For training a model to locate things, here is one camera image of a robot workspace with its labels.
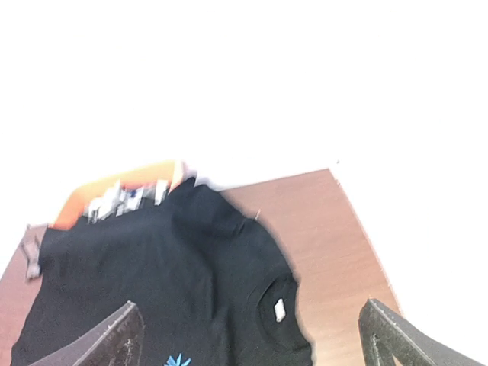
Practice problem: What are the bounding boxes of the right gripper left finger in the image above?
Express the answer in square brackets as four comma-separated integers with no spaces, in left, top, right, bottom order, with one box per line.
[33,301,145,366]

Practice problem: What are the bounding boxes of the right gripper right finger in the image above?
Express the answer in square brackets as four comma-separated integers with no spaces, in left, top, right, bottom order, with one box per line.
[358,298,479,366]

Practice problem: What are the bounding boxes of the black t-shirt blue logo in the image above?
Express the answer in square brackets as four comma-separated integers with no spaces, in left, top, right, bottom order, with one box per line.
[11,178,312,365]

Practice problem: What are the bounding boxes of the black brooch display tray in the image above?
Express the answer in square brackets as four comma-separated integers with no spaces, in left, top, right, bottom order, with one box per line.
[20,225,48,282]

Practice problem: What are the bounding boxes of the black white checkered shirt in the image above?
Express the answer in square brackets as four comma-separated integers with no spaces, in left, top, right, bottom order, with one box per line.
[83,179,171,223]

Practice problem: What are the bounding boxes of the orange plastic bin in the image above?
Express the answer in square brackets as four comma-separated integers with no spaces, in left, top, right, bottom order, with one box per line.
[48,160,188,230]

